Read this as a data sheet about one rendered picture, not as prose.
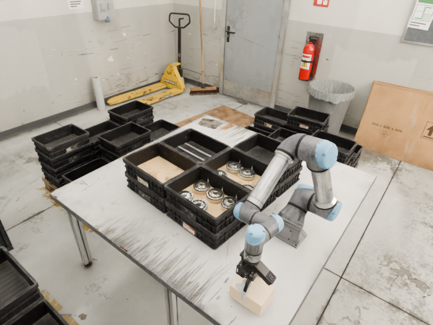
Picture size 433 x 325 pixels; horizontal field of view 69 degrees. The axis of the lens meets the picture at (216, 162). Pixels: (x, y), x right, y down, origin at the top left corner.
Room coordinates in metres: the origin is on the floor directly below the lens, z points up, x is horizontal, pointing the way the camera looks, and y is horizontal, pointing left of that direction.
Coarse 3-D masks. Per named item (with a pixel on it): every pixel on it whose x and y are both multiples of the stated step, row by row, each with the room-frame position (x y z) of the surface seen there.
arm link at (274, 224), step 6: (258, 216) 0.98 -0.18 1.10; (264, 216) 0.98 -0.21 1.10; (270, 216) 0.98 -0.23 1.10; (276, 216) 0.98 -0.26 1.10; (252, 222) 0.97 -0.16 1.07; (258, 222) 0.95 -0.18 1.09; (264, 222) 0.94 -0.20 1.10; (270, 222) 0.94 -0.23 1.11; (276, 222) 0.94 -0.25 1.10; (282, 222) 0.96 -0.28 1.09; (270, 228) 0.91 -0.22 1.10; (276, 228) 0.92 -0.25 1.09; (282, 228) 0.95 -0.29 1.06; (270, 234) 0.89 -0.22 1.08
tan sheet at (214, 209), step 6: (192, 186) 1.51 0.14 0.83; (192, 192) 1.45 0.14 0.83; (198, 198) 1.40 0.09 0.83; (204, 198) 1.40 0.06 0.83; (210, 204) 1.35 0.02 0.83; (216, 204) 1.35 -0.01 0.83; (210, 210) 1.30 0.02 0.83; (216, 210) 1.30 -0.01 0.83; (222, 210) 1.31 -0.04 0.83; (216, 216) 1.26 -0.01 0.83
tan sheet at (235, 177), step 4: (220, 168) 1.71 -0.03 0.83; (224, 168) 1.72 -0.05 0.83; (228, 172) 1.67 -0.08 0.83; (228, 176) 1.63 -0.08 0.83; (232, 176) 1.63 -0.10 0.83; (236, 176) 1.63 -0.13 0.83; (256, 176) 1.64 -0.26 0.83; (236, 180) 1.59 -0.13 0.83; (240, 180) 1.59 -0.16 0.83; (252, 180) 1.60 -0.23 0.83; (256, 180) 1.60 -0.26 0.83
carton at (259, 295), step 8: (240, 280) 0.89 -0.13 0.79; (256, 280) 0.89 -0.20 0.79; (232, 288) 0.86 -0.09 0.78; (256, 288) 0.85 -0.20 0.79; (264, 288) 0.85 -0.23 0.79; (272, 288) 0.85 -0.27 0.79; (232, 296) 0.85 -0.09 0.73; (240, 296) 0.83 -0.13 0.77; (248, 296) 0.81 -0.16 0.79; (256, 296) 0.81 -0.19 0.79; (264, 296) 0.82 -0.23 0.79; (272, 296) 0.85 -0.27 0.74; (248, 304) 0.80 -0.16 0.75; (256, 304) 0.78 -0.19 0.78; (264, 304) 0.79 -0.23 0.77; (256, 312) 0.78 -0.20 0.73
